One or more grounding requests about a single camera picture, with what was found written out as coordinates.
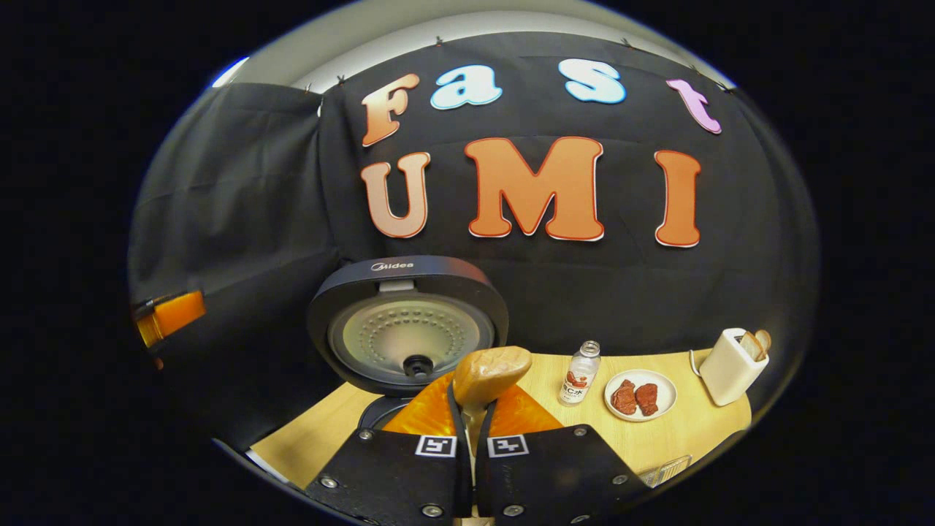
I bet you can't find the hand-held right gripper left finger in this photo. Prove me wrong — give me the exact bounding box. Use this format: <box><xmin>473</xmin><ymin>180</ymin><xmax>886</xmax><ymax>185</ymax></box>
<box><xmin>307</xmin><ymin>373</ymin><xmax>474</xmax><ymax>523</ymax></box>

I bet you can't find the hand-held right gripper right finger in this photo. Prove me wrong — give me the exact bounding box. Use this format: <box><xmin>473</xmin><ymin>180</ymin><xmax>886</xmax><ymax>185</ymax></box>
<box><xmin>475</xmin><ymin>380</ymin><xmax>647</xmax><ymax>523</ymax></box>

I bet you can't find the metal wire chopstick holder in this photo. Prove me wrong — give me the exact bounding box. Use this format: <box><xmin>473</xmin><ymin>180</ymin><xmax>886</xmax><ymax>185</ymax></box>
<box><xmin>638</xmin><ymin>454</ymin><xmax>692</xmax><ymax>489</ymax></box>

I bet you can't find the wooden spoon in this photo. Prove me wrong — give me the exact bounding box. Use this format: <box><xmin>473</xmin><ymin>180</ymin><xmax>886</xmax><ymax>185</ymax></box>
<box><xmin>453</xmin><ymin>346</ymin><xmax>533</xmax><ymax>512</ymax></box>

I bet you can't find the black rice cooker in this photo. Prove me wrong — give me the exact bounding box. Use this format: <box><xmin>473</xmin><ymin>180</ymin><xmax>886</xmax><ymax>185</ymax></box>
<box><xmin>307</xmin><ymin>256</ymin><xmax>510</xmax><ymax>433</ymax></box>

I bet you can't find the clear drink bottle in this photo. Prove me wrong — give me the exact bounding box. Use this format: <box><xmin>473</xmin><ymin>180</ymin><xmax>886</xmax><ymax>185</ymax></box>
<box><xmin>559</xmin><ymin>340</ymin><xmax>601</xmax><ymax>406</ymax></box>

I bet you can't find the white round plate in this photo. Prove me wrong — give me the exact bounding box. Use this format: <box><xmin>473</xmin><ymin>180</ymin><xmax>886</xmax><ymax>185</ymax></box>
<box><xmin>604</xmin><ymin>369</ymin><xmax>678</xmax><ymax>423</ymax></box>

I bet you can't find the white toaster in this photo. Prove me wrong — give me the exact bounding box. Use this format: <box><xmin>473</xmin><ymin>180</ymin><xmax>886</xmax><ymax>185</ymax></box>
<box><xmin>690</xmin><ymin>328</ymin><xmax>770</xmax><ymax>407</ymax></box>

